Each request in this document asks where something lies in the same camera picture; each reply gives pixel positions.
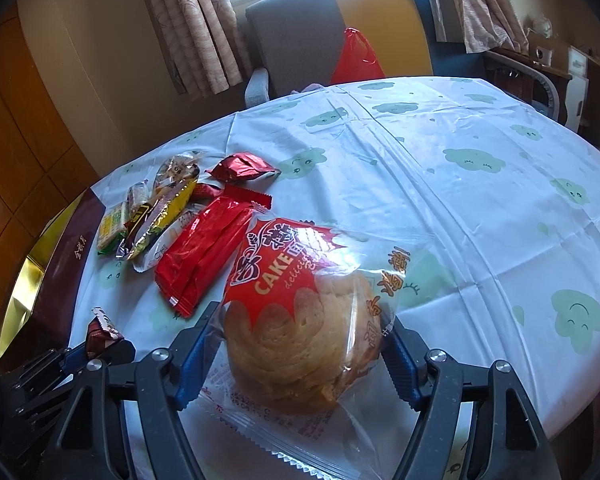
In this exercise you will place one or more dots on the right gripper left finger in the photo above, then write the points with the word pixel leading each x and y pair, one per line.
pixel 91 440

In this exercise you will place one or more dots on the white chair armrest frame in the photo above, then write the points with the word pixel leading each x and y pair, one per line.
pixel 525 82

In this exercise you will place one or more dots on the right pink curtain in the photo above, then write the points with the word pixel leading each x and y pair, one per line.
pixel 479 25

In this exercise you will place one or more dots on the small red brown candy packet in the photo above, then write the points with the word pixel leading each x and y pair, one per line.
pixel 101 333

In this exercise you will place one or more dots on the grey yellow blue sofa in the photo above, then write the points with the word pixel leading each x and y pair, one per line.
pixel 299 42

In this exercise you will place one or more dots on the left pink curtain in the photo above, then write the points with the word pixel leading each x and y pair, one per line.
pixel 201 41

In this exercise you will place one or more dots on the green yellow cracker packet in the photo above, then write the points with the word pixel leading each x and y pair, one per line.
pixel 112 229

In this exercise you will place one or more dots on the white tablecloth green clouds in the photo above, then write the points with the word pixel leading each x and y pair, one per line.
pixel 499 207

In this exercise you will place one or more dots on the gold tin box maroon sides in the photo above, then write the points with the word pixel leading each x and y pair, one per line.
pixel 40 308

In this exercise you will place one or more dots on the pink curtain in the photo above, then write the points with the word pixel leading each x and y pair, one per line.
pixel 201 41
pixel 479 25

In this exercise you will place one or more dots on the cake bread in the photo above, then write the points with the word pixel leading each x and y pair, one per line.
pixel 306 312

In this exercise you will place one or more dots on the clear bag orange bottom snack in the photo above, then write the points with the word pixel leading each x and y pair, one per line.
pixel 178 167

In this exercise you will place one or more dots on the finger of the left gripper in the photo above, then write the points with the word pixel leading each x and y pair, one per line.
pixel 55 365

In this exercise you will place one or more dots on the dark wooden side cabinet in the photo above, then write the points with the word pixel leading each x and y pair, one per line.
pixel 558 79

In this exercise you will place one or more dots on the dark yellow snack packet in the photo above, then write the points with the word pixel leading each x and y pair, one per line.
pixel 150 219

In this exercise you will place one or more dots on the long red snack packet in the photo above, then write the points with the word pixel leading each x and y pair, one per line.
pixel 191 264

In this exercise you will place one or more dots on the red plastic bag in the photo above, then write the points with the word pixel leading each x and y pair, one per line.
pixel 358 60

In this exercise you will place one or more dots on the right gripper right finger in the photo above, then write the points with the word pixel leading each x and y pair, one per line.
pixel 483 412

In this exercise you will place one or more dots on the shiny red foil snack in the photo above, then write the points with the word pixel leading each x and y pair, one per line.
pixel 242 167

